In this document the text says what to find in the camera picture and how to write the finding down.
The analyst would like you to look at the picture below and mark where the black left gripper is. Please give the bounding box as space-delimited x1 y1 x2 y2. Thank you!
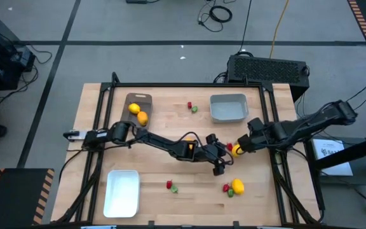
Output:
201 142 234 176

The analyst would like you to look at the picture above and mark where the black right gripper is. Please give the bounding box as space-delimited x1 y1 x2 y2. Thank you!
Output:
235 133 268 158

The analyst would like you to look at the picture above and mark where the yellow toy lemon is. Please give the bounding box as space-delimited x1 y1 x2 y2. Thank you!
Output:
128 102 141 115
231 178 245 196
231 144 243 158

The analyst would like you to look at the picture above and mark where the grey plastic tub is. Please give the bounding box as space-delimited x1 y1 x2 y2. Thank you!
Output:
209 93 250 124

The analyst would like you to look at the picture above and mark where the black computer case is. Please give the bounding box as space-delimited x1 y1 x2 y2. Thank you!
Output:
226 54 311 102

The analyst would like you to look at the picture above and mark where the white printed paper sheet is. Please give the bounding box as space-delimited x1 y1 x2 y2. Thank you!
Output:
312 138 355 177

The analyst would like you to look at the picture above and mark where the white plastic tub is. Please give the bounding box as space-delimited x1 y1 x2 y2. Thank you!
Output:
102 169 141 219

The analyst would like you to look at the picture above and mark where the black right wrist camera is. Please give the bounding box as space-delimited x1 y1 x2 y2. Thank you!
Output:
247 116 266 132

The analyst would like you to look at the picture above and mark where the black aluminium table frame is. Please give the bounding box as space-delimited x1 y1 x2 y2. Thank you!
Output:
55 71 327 228

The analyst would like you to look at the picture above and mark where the long black cable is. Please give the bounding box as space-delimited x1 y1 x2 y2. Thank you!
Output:
238 0 253 53

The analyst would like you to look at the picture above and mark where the yellow cable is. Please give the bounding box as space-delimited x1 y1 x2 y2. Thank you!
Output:
269 0 290 59

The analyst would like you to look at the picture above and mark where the coiled black cable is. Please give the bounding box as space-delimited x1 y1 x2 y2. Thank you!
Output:
197 0 234 33

